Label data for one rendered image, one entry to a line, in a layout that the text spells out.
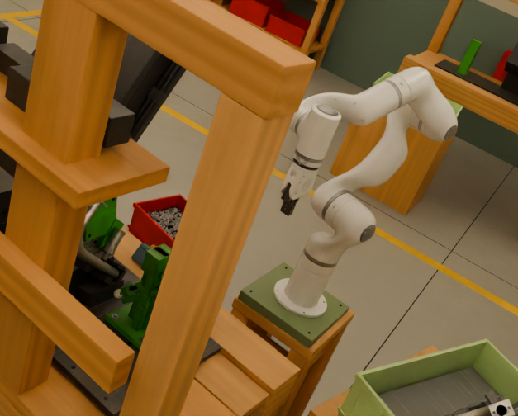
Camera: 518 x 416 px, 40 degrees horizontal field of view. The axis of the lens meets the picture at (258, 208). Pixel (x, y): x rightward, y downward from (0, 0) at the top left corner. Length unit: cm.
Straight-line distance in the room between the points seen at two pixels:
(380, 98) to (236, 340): 81
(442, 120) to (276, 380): 89
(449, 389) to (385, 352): 148
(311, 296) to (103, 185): 112
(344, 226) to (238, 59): 115
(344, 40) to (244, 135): 646
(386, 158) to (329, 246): 32
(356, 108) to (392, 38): 541
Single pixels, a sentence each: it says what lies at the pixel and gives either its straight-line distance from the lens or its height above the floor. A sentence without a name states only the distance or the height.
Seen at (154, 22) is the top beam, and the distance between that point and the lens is 120.
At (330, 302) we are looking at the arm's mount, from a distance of 247.
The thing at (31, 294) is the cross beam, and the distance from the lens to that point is 155.
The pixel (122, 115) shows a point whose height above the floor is 163.
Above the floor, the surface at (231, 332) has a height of 90.
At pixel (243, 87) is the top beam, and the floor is 188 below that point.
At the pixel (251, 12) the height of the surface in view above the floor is 36.
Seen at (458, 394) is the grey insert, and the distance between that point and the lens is 245.
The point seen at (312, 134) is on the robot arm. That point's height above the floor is 155.
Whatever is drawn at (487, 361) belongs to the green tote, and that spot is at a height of 90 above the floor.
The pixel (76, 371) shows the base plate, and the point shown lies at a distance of 190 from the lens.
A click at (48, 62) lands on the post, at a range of 141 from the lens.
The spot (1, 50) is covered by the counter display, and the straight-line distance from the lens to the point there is 173.
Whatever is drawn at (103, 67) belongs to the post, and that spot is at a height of 174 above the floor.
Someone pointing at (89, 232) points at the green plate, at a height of 110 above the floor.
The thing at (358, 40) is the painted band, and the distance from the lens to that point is 747.
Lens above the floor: 226
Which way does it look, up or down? 29 degrees down
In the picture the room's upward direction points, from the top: 21 degrees clockwise
